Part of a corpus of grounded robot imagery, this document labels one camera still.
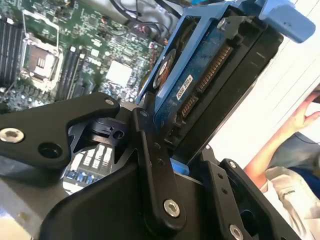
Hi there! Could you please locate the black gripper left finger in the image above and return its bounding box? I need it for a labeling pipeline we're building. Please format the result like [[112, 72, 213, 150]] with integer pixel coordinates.
[[0, 92, 187, 234]]

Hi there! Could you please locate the hard disk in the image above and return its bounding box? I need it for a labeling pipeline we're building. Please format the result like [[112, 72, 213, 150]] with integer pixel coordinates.
[[137, 0, 316, 176]]

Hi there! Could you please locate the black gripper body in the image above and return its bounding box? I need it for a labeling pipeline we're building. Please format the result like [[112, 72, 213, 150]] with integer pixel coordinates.
[[38, 161, 226, 240]]

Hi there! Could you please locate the person's bare hand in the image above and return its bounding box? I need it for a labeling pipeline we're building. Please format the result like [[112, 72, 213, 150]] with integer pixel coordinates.
[[291, 92, 320, 131]]

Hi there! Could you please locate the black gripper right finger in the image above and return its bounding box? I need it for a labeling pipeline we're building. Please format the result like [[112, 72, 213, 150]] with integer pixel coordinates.
[[199, 146, 302, 240]]

